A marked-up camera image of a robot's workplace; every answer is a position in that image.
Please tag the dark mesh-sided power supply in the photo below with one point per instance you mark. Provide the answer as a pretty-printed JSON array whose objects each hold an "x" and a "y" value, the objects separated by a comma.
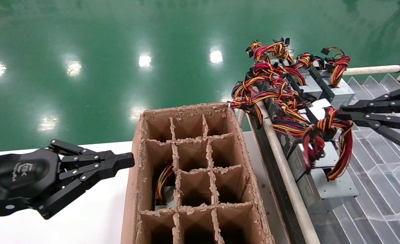
[{"x": 272, "y": 101}]

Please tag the black frame rail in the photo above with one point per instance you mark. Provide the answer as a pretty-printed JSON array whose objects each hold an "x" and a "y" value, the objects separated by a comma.
[{"x": 278, "y": 183}]

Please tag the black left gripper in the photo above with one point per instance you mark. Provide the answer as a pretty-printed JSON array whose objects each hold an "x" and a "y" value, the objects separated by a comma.
[{"x": 16, "y": 179}]

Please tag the clear plastic divider tray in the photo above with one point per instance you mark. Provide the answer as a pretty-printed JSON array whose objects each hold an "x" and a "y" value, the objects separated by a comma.
[{"x": 383, "y": 189}]

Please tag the brown cardboard divider box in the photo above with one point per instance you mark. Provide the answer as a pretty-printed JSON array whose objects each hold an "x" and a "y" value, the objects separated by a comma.
[{"x": 135, "y": 189}]

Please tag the white pipe with black end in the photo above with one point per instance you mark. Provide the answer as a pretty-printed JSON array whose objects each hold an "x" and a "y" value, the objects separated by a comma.
[{"x": 373, "y": 70}]

